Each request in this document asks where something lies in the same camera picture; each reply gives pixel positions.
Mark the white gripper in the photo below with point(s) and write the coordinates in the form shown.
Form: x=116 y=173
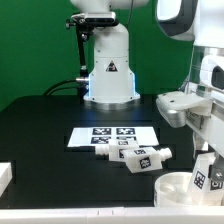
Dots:
x=206 y=118

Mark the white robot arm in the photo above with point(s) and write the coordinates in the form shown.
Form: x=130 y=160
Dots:
x=111 y=83

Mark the white front fence bar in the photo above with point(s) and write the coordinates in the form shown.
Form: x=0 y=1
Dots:
x=143 y=215

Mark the white fence bar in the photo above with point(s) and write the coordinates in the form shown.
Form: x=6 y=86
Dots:
x=5 y=176
x=143 y=215

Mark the white marker sheet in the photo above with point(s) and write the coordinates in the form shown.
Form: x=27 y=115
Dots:
x=91 y=136

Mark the white left fence bar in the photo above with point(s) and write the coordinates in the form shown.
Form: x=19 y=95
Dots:
x=5 y=176

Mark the camera on black stand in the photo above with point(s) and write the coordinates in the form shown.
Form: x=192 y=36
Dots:
x=85 y=23

